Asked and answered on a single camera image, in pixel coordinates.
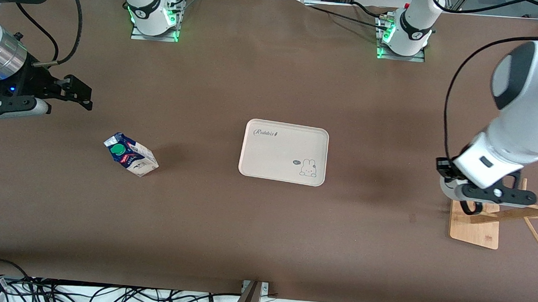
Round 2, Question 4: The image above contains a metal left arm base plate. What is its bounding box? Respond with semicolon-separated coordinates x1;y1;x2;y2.
375;45;427;63

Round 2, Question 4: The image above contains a tangled black cable bundle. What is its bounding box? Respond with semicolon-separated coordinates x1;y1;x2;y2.
0;258;243;302

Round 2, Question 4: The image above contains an aluminium frame post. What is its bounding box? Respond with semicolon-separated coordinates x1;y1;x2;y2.
229;279;271;302

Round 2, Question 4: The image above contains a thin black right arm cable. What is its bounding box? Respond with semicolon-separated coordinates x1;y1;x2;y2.
12;2;63;62

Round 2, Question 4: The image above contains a blue white milk carton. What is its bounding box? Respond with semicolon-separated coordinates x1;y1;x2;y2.
101;131;161;179

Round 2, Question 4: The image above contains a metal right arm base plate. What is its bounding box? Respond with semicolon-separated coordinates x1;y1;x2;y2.
130;20;180;43

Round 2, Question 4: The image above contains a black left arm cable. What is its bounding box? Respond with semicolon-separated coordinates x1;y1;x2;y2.
441;31;538;164

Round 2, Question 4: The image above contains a wooden cup rack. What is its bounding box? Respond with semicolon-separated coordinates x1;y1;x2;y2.
448;174;538;253

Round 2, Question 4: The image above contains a short black table cable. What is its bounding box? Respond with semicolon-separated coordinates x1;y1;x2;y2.
347;1;389;19

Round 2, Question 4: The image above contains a cream tray with rabbit print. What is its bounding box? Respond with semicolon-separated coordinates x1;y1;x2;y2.
237;117;331;188

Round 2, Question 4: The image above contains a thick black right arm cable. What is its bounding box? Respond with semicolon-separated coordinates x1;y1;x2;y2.
31;0;85;70

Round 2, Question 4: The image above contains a long black table cable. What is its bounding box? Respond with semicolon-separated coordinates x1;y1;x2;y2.
310;5;392;32

